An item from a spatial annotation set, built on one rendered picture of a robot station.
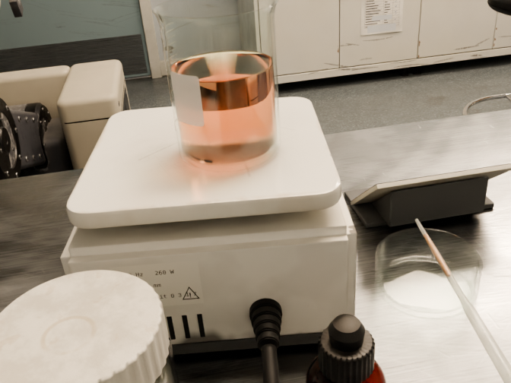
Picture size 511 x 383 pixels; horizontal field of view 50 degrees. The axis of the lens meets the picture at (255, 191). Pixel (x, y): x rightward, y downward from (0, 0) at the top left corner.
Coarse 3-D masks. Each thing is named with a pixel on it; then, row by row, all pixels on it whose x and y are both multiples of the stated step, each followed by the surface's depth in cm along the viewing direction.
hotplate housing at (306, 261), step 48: (96, 240) 24; (144, 240) 24; (192, 240) 24; (240, 240) 24; (288, 240) 24; (336, 240) 24; (192, 288) 25; (240, 288) 25; (288, 288) 25; (336, 288) 25; (192, 336) 26; (240, 336) 26; (288, 336) 27
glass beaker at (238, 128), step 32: (160, 0) 22; (192, 0) 21; (224, 0) 26; (256, 0) 25; (160, 32) 23; (192, 32) 22; (224, 32) 22; (256, 32) 22; (192, 64) 23; (224, 64) 22; (256, 64) 23; (192, 96) 23; (224, 96) 23; (256, 96) 24; (192, 128) 24; (224, 128) 24; (256, 128) 24; (192, 160) 25; (224, 160) 25; (256, 160) 25
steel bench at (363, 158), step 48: (336, 144) 47; (384, 144) 47; (432, 144) 46; (480, 144) 45; (0, 192) 44; (48, 192) 43; (0, 240) 38; (48, 240) 37; (480, 240) 34; (0, 288) 33; (480, 288) 30; (384, 336) 28; (432, 336) 27
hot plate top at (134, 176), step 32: (128, 128) 31; (160, 128) 30; (288, 128) 29; (320, 128) 29; (96, 160) 27; (128, 160) 27; (160, 160) 27; (288, 160) 26; (320, 160) 25; (96, 192) 24; (128, 192) 24; (160, 192) 24; (192, 192) 24; (224, 192) 24; (256, 192) 23; (288, 192) 23; (320, 192) 23; (96, 224) 23; (128, 224) 23
